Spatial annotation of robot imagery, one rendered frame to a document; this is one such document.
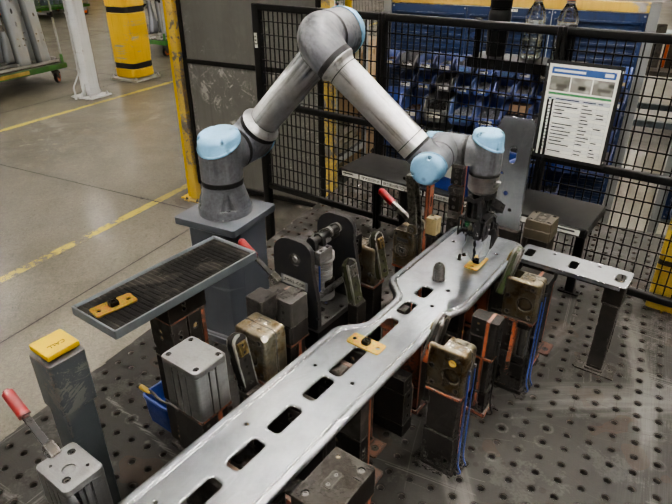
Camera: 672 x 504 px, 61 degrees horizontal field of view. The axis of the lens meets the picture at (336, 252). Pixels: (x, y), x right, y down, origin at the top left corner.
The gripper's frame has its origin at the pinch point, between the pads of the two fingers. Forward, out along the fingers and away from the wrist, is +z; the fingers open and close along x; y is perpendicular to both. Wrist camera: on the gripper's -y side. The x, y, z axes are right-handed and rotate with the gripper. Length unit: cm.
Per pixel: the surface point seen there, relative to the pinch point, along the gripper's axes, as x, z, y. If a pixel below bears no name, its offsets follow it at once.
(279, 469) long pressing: 2, 1, 83
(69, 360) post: -35, -12, 95
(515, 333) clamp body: 15.5, 14.3, 7.7
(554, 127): 0, -21, -55
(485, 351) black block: 13.2, 11.7, 22.2
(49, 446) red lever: -27, -6, 106
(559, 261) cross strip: 17.8, 2.9, -14.9
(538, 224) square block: 8.2, -2.1, -23.6
